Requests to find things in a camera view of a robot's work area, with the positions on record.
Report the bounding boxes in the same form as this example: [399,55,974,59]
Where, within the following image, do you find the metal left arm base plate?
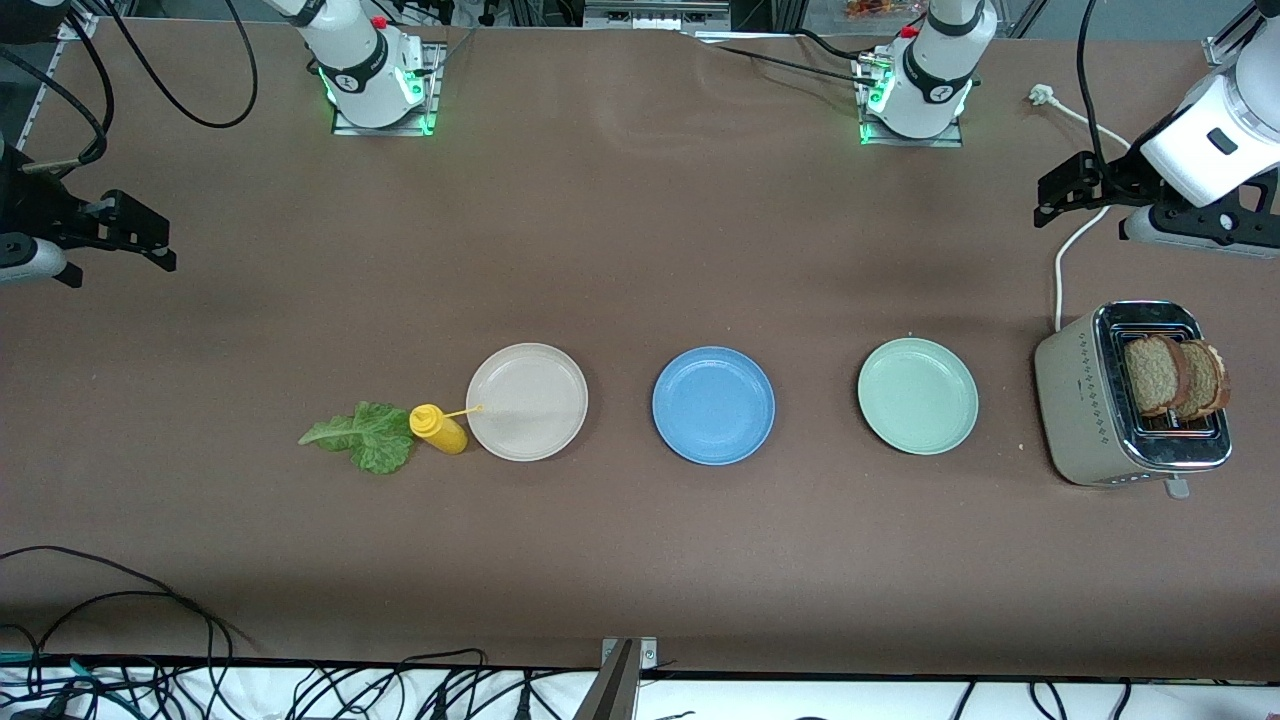
[856,50,967,149]

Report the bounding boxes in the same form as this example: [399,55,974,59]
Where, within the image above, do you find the white toaster power cable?
[1029,84,1137,333]

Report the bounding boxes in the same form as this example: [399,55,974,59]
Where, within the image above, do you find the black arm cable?
[98,0,259,130]
[1074,0,1136,191]

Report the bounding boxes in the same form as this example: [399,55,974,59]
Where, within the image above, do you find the yellow squeeze bottle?
[409,403,485,456]

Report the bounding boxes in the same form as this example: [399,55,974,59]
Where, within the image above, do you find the dark metal mount post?
[572,640,641,720]

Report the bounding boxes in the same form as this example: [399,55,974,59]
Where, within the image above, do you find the green lettuce leaf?
[298,401,415,476]

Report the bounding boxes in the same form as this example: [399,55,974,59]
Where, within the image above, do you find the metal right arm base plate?
[330,40,447,138]

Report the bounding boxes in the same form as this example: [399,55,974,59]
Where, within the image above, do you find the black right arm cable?
[98,0,259,130]

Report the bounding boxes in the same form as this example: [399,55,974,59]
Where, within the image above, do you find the brown bread slice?
[1182,340,1232,422]
[1123,335,1191,418]

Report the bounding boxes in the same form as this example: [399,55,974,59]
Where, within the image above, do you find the light green round plate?
[857,338,980,457]

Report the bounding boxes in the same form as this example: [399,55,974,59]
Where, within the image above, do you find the beige chrome toaster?
[1034,300,1233,499]

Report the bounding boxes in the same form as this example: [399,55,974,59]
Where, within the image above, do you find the teal cable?
[0,652,136,717]

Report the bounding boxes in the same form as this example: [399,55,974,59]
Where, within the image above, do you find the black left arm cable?
[1074,0,1136,191]

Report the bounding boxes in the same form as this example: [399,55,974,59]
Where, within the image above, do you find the silver metal bracket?
[600,637,659,669]

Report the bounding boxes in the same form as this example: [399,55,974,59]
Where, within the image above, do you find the beige round plate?
[466,343,590,463]

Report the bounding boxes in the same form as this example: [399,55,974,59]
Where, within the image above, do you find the blue round plate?
[652,346,776,466]

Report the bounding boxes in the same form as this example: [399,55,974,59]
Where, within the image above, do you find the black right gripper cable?
[0,10,111,176]

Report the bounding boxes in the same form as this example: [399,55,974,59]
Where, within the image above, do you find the aluminium frame profile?
[583,0,733,33]

